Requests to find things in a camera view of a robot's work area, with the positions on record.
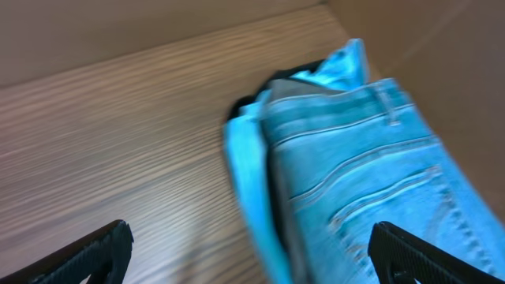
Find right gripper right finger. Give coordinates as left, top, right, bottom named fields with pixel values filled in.
left=368, top=222, right=504, bottom=284

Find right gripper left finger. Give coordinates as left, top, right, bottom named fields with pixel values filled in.
left=1, top=219, right=133, bottom=284

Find light blue denim jeans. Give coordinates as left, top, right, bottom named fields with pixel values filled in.
left=261, top=79, right=504, bottom=283

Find light blue folded garment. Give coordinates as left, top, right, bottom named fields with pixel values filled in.
left=223, top=39, right=369, bottom=283

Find grey folded garment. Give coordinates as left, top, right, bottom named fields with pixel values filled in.
left=266, top=79, right=343, bottom=284

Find black folded garment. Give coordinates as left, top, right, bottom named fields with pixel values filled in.
left=226, top=58, right=328, bottom=253

